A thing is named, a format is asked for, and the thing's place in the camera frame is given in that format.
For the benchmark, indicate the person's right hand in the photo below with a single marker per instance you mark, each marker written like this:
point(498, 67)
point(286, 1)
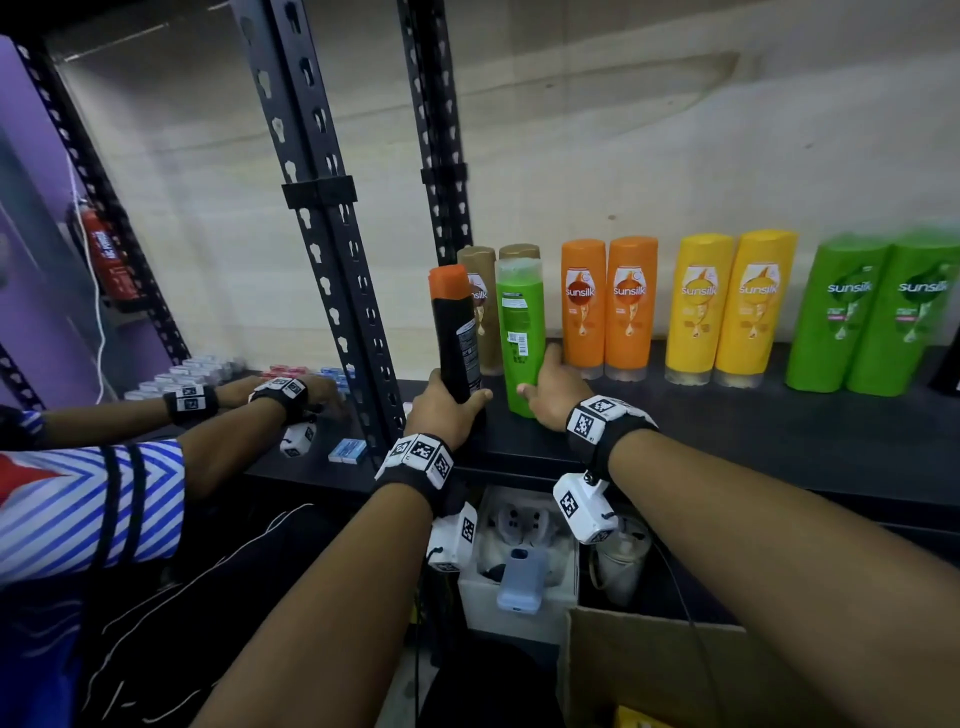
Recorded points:
point(559, 397)

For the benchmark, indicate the person's left hand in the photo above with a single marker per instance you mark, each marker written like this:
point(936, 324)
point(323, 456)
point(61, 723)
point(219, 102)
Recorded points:
point(439, 416)

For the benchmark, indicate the person's right thumb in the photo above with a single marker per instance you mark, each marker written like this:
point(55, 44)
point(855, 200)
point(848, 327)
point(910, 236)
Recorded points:
point(529, 391)

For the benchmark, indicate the person's left thumb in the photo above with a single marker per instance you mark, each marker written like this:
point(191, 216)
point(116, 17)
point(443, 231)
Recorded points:
point(476, 399)

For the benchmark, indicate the green bottle with clear cap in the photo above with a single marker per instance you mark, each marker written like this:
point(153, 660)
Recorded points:
point(521, 322)

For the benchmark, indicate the black bottle with orange cap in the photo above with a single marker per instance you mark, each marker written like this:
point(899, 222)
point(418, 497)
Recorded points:
point(454, 330)

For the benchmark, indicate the person's left forearm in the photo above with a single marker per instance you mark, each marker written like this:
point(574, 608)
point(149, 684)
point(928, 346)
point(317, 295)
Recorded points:
point(330, 622)

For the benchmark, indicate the person's right forearm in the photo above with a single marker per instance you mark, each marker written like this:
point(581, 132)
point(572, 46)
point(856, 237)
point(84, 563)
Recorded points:
point(787, 570)

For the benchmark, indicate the another person's forearm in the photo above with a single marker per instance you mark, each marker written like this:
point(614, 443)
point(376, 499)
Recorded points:
point(225, 450)
point(105, 424)

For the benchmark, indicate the black marker wristband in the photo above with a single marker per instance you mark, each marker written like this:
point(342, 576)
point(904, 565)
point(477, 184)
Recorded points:
point(420, 461)
point(604, 427)

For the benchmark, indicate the brown shampoo bottle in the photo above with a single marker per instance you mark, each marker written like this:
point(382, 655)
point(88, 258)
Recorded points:
point(519, 250)
point(484, 315)

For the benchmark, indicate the orange shampoo bottle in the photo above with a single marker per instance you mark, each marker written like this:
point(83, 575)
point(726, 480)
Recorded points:
point(583, 307)
point(631, 307)

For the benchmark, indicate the small blue soap box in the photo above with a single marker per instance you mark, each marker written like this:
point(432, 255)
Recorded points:
point(348, 451)

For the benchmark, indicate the row of small blue boxes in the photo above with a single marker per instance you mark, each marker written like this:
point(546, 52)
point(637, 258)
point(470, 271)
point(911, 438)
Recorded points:
point(337, 376)

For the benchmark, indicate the light blue device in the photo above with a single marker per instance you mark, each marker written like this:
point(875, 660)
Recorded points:
point(521, 581)

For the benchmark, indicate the yellow shampoo bottle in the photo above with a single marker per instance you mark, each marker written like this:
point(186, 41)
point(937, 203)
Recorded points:
point(699, 307)
point(754, 307)

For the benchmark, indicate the white plastic jar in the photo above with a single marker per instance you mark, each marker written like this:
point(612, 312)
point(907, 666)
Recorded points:
point(619, 562)

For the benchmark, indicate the row of small red boxes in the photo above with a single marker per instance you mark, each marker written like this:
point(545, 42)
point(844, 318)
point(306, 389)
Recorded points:
point(285, 370)

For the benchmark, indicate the white storage box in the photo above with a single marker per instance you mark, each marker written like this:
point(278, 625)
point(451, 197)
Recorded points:
point(480, 607)

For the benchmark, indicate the black shelf board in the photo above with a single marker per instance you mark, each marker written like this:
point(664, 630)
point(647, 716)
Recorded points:
point(750, 435)

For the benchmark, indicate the row of small white boxes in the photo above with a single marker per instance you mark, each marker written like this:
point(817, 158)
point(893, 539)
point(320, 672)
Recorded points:
point(187, 373)

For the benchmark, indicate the brown cardboard box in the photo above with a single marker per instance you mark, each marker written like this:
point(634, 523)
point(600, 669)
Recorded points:
point(645, 667)

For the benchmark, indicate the green shampoo bottle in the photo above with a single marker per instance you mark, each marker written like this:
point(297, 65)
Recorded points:
point(907, 322)
point(836, 315)

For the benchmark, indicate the yellow packet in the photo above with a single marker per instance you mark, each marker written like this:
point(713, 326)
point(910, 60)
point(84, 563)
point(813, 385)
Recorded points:
point(637, 718)

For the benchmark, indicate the red fire extinguisher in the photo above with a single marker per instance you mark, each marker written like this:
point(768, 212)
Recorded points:
point(109, 255)

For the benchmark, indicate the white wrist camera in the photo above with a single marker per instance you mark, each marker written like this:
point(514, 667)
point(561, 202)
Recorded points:
point(454, 540)
point(585, 508)

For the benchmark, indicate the black perforated shelf post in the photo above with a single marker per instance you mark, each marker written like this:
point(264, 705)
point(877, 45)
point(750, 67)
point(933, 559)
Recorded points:
point(322, 225)
point(439, 135)
point(112, 210)

